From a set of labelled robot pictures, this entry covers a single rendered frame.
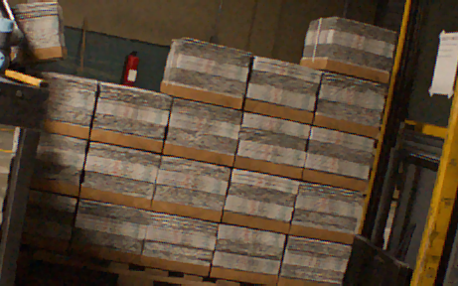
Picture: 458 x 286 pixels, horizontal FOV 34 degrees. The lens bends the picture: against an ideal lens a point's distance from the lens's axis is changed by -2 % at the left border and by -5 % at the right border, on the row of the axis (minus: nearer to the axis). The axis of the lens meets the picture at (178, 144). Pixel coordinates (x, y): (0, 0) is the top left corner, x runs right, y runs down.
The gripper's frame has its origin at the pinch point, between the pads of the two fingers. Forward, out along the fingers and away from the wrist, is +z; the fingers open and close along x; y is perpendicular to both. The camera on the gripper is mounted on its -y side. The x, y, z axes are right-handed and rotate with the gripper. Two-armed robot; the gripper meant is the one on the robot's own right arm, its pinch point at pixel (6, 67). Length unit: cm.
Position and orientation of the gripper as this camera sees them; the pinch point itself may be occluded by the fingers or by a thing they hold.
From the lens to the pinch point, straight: 305.8
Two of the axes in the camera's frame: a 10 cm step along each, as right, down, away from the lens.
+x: -9.9, 1.1, -0.8
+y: -1.0, -9.9, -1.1
